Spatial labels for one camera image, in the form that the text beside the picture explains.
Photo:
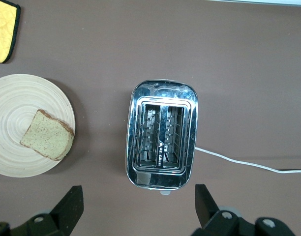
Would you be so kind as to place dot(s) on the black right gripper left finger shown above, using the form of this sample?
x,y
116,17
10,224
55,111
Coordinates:
x,y
67,211

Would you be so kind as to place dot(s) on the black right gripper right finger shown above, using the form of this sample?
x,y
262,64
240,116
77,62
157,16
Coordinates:
x,y
209,214

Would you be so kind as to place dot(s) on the slice of brown toast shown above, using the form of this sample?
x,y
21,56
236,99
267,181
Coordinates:
x,y
47,137

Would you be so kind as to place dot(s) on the round wooden plate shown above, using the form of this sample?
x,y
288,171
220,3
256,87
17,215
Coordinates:
x,y
15,103

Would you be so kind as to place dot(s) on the chrome and beige toaster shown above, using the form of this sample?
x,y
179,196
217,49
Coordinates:
x,y
162,177

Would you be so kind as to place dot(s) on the brown table cover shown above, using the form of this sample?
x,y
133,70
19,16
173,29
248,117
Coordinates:
x,y
239,73

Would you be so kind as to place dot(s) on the yellow quilted oven mitt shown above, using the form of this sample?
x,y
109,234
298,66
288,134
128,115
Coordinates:
x,y
3,29

